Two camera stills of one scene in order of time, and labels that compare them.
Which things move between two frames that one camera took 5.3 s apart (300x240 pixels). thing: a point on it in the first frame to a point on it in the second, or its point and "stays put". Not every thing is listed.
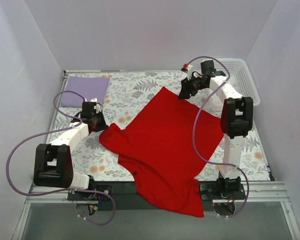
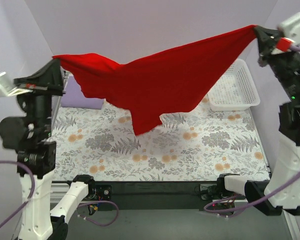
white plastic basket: x=241 y=80 stays put
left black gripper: x=98 y=123 to x=41 y=89
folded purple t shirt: x=90 y=87 stays put
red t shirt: x=164 y=149 to x=146 y=90
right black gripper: x=188 y=86 to x=270 y=50
